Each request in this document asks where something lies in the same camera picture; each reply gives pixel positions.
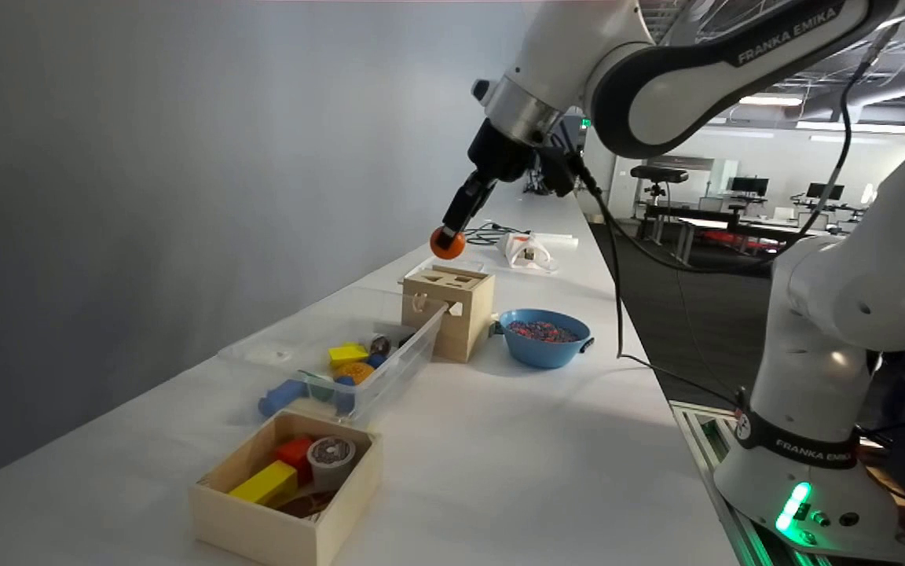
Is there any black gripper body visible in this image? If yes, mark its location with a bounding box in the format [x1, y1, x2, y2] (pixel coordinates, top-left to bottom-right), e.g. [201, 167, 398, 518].
[466, 118, 540, 190]

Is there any clear plastic cup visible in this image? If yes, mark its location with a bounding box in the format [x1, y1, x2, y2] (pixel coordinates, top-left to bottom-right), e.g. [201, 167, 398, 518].
[305, 433, 362, 493]

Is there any red wooden block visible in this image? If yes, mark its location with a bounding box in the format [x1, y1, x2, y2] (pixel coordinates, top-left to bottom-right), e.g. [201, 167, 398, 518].
[273, 433, 318, 486]

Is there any clear plastic tote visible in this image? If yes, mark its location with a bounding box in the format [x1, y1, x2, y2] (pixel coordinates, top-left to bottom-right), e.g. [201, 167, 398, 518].
[224, 306, 452, 424]

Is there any long ceiling light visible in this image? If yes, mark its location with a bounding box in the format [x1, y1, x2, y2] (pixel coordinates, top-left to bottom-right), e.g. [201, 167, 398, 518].
[735, 91, 806, 111]

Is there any blue plastic bowl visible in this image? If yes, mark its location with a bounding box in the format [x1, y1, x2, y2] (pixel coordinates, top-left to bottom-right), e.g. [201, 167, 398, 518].
[492, 306, 597, 372]

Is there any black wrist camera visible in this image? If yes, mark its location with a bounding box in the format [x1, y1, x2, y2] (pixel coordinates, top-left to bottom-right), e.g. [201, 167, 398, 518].
[538, 119, 594, 202]

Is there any clear plastic bag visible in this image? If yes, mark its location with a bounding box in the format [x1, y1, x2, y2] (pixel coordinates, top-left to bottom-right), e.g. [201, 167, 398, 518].
[503, 230, 562, 281]

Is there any orange round toy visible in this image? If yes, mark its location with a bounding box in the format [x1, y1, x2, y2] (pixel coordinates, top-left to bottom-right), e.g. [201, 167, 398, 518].
[333, 360, 376, 391]

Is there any black camera cable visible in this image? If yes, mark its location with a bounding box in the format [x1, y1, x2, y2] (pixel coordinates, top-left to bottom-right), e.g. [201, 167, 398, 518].
[573, 156, 743, 412]

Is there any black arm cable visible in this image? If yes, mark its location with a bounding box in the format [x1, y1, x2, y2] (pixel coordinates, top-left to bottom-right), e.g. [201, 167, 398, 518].
[620, 26, 903, 255]

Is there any black round toy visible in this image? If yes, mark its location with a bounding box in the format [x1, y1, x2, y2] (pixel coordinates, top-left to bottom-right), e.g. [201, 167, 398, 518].
[369, 333, 397, 372]

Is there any blue toy block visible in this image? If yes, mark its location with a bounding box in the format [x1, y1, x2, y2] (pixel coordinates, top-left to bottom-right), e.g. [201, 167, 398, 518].
[254, 374, 357, 421]

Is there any computer monitor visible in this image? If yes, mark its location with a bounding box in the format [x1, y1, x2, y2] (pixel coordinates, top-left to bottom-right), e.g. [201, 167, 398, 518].
[804, 181, 848, 204]

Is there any small red beads pile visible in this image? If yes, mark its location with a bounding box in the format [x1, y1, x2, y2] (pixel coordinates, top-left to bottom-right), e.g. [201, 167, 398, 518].
[505, 317, 577, 351]

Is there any wooden shape sorter box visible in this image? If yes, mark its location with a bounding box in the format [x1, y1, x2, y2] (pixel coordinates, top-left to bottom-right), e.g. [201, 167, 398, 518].
[398, 260, 497, 366]

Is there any orange ball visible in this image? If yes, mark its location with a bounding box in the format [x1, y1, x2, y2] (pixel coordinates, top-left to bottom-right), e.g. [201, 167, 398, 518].
[427, 226, 469, 264]

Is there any metal robot mounting plate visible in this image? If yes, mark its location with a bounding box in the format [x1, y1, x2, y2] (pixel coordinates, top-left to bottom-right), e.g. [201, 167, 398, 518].
[669, 395, 780, 566]

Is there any open wooden box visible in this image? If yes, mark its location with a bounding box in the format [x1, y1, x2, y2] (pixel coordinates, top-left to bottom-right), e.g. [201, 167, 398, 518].
[188, 410, 386, 566]

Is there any long yellow wooden block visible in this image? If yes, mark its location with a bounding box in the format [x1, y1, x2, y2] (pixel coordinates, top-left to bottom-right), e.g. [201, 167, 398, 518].
[227, 459, 302, 510]

